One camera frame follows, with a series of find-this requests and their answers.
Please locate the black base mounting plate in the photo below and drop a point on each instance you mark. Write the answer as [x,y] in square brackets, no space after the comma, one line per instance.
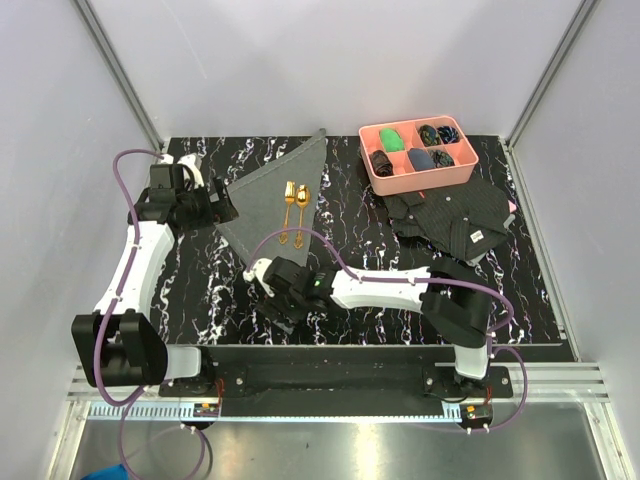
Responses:
[327,404]

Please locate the green rolled cloth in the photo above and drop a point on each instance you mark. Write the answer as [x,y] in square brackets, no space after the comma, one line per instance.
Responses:
[391,140]

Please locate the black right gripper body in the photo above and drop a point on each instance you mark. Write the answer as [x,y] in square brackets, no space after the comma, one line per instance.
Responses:
[291,305]

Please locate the teal paisley rolled tie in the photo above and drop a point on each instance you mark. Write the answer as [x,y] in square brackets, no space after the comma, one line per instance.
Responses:
[441,159]

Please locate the navy striped rolled tie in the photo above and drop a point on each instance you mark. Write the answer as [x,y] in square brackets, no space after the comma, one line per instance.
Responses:
[448,134]

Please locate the blue-grey rolled cloth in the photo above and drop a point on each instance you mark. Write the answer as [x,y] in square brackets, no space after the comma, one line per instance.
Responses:
[420,160]

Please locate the brown patterned rolled tie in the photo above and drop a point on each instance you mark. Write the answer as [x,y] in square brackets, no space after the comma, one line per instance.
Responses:
[381,164]

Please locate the pink divided organizer box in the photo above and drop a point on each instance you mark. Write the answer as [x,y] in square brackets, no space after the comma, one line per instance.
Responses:
[405,179]

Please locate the dark striped button shirt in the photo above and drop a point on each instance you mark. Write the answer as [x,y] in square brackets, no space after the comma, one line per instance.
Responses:
[464,221]

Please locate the gold fork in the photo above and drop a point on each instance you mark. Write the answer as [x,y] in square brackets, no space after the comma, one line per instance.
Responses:
[290,195]

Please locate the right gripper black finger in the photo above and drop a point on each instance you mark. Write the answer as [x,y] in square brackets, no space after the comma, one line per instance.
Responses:
[282,321]
[268,305]

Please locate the olive floral rolled tie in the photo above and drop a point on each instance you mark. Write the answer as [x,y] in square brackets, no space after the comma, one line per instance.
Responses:
[429,135]

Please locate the blue cloth scrap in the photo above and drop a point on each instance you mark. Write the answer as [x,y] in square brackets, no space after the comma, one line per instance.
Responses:
[115,472]

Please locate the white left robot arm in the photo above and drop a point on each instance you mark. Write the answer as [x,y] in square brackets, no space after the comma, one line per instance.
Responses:
[116,343]

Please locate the gold spoon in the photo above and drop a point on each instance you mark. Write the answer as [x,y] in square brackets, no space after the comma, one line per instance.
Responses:
[302,200]

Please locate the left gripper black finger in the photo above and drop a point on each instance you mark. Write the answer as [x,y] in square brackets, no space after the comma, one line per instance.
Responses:
[220,193]
[225,211]

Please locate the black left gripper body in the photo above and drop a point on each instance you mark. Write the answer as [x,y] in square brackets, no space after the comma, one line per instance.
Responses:
[198,206]

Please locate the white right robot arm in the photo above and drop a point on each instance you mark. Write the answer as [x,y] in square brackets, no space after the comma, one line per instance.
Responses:
[447,294]

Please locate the grey cloth napkin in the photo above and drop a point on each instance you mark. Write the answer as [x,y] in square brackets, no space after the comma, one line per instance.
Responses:
[259,196]

